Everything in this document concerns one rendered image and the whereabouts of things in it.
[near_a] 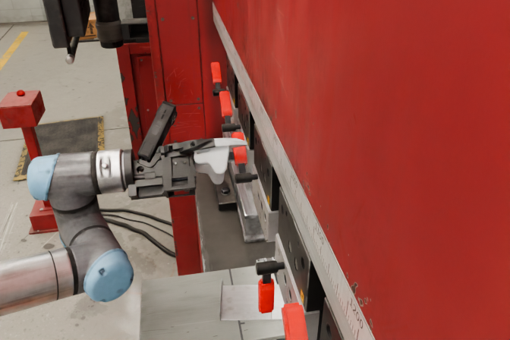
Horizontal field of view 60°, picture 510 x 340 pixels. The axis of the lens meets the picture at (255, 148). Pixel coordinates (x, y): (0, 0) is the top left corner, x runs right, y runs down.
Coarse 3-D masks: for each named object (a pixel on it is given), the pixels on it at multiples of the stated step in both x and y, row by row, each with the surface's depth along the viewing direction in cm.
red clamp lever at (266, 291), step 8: (256, 264) 61; (264, 264) 61; (272, 264) 61; (280, 264) 61; (256, 272) 62; (264, 272) 61; (272, 272) 61; (264, 280) 62; (272, 280) 63; (264, 288) 62; (272, 288) 63; (264, 296) 63; (272, 296) 64; (264, 304) 64; (272, 304) 65; (264, 312) 65
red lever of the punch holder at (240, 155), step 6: (234, 132) 81; (240, 132) 81; (240, 138) 80; (234, 150) 79; (240, 150) 79; (234, 156) 80; (240, 156) 79; (246, 156) 79; (240, 162) 79; (246, 162) 79; (240, 168) 78; (240, 174) 78; (246, 174) 78; (240, 180) 78; (246, 180) 78
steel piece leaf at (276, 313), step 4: (276, 288) 89; (276, 292) 88; (280, 292) 88; (276, 296) 87; (280, 296) 87; (276, 300) 87; (280, 300) 87; (276, 304) 86; (280, 304) 86; (276, 308) 85; (280, 308) 85; (272, 312) 84; (276, 312) 84; (280, 312) 84; (272, 316) 83; (276, 316) 83; (280, 316) 83
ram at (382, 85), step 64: (256, 0) 67; (320, 0) 38; (384, 0) 27; (448, 0) 21; (256, 64) 72; (320, 64) 40; (384, 64) 27; (448, 64) 21; (320, 128) 41; (384, 128) 28; (448, 128) 21; (320, 192) 43; (384, 192) 29; (448, 192) 22; (384, 256) 30; (448, 256) 22; (384, 320) 31; (448, 320) 23
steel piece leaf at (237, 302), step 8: (224, 288) 89; (232, 288) 89; (240, 288) 89; (248, 288) 89; (256, 288) 89; (224, 296) 87; (232, 296) 87; (240, 296) 87; (248, 296) 87; (256, 296) 87; (224, 304) 86; (232, 304) 86; (240, 304) 86; (248, 304) 86; (256, 304) 86; (224, 312) 84; (232, 312) 84; (240, 312) 84; (248, 312) 84; (256, 312) 84; (224, 320) 83
